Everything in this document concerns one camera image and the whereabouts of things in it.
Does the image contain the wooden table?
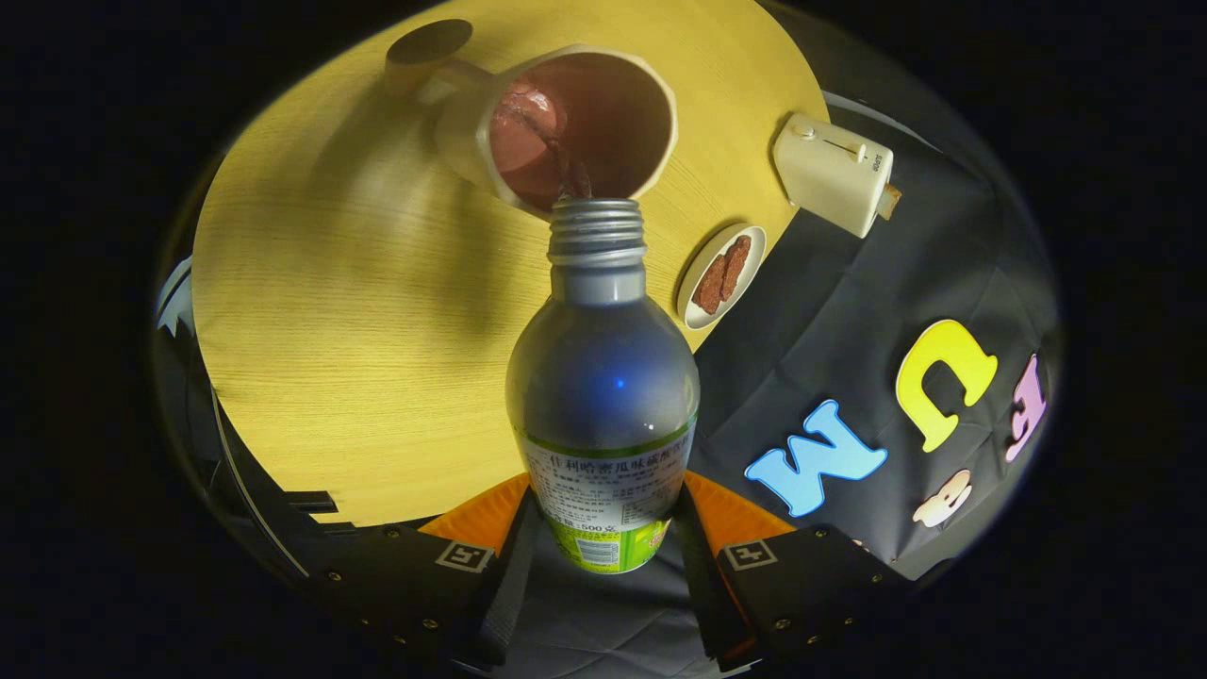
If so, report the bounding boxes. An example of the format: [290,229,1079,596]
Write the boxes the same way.
[191,0,831,529]

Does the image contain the white round plate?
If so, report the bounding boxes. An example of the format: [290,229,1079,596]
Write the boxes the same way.
[676,224,768,330]

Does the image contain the beige cup with wooden handle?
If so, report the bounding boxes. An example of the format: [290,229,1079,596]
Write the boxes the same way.
[385,19,679,223]

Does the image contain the silver bottle with green label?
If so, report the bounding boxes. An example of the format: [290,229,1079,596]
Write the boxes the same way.
[505,198,702,575]

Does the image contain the white toaster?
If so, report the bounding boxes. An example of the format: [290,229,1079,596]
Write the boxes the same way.
[772,112,902,240]

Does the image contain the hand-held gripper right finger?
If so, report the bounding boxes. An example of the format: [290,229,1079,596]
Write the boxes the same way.
[671,470,914,669]

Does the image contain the brown meat slice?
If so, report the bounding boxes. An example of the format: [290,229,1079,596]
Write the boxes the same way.
[721,235,752,303]
[691,255,727,315]

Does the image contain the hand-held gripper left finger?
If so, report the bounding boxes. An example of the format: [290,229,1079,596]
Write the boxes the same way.
[302,472,545,672]

